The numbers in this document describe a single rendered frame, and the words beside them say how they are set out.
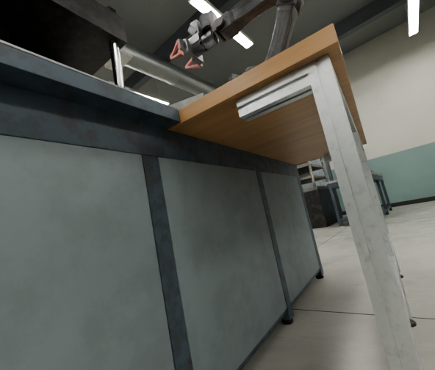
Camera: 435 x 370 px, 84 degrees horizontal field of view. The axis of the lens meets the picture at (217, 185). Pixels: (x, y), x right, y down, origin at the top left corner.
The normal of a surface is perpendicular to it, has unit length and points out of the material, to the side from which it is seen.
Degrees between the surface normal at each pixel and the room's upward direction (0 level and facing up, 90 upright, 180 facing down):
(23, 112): 90
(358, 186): 90
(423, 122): 90
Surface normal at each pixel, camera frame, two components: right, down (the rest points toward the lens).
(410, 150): -0.62, 0.00
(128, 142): 0.80, -0.25
